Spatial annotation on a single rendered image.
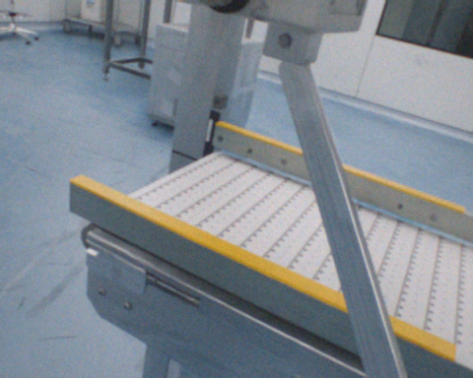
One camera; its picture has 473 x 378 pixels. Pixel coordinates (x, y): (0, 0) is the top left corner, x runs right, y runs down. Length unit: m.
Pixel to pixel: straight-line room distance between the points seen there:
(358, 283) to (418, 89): 5.36
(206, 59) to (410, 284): 0.40
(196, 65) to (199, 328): 0.39
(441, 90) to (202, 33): 5.03
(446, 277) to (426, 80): 5.12
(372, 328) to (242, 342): 0.16
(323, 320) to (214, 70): 0.41
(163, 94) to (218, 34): 2.75
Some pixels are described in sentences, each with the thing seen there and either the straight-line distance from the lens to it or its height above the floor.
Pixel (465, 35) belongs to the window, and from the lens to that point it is 5.54.
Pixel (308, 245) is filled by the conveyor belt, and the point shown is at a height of 0.94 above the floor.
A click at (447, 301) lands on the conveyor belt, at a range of 0.46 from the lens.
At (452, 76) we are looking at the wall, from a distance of 5.56.
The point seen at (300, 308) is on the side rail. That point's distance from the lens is 0.34.
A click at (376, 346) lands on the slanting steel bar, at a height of 1.02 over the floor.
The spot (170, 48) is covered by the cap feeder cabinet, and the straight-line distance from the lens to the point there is 3.29.
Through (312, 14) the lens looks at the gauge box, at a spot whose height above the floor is 1.16.
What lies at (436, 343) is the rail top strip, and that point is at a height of 0.98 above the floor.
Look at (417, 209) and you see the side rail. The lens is 0.58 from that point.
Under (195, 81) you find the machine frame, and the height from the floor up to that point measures 1.03.
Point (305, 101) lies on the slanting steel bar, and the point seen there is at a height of 1.11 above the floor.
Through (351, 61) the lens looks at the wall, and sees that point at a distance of 5.68.
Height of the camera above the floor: 1.18
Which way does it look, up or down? 27 degrees down
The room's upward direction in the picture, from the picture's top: 12 degrees clockwise
